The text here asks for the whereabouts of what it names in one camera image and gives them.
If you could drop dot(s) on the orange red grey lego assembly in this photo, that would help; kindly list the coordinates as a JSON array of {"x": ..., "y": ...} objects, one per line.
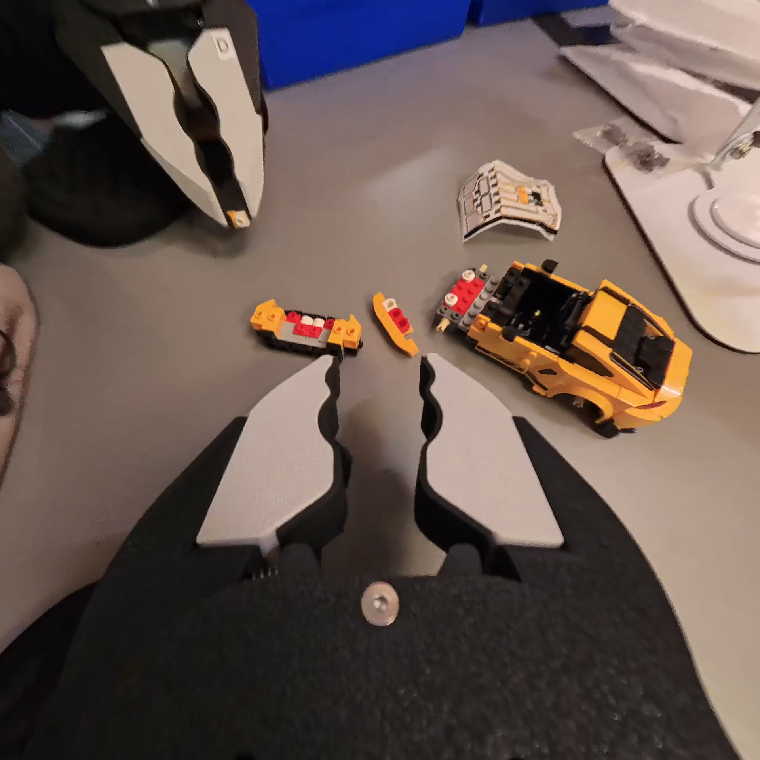
[{"x": 303, "y": 327}]

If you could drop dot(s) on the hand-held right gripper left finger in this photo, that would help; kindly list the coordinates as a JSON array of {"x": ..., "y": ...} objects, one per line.
[{"x": 279, "y": 469}]

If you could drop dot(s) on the person's left forearm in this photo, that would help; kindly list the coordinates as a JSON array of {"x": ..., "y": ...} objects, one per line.
[{"x": 107, "y": 190}]

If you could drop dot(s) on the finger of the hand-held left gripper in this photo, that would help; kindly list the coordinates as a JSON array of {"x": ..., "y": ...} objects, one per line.
[
  {"x": 154, "y": 113},
  {"x": 244, "y": 131}
]

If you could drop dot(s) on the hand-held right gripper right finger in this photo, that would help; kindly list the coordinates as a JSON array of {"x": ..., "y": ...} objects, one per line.
[{"x": 487, "y": 475}]

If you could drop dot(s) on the sticker sheet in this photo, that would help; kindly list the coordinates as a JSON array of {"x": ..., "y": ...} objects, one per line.
[{"x": 511, "y": 202}]

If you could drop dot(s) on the yellow lego car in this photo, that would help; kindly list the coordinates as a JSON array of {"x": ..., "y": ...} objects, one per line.
[{"x": 594, "y": 344}]

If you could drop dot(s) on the white paper bags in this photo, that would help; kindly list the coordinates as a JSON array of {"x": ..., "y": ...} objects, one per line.
[{"x": 677, "y": 59}]

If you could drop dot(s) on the small orange white lego piece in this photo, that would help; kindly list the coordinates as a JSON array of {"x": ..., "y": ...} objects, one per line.
[{"x": 239, "y": 217}]

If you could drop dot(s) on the beige garment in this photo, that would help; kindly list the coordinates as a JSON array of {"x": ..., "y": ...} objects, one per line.
[{"x": 12, "y": 356}]

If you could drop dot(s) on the clear bag of black parts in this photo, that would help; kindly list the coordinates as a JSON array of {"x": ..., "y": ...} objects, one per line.
[{"x": 629, "y": 145}]

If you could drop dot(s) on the orange arch lego piece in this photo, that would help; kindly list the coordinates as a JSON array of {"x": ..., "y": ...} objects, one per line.
[{"x": 396, "y": 321}]

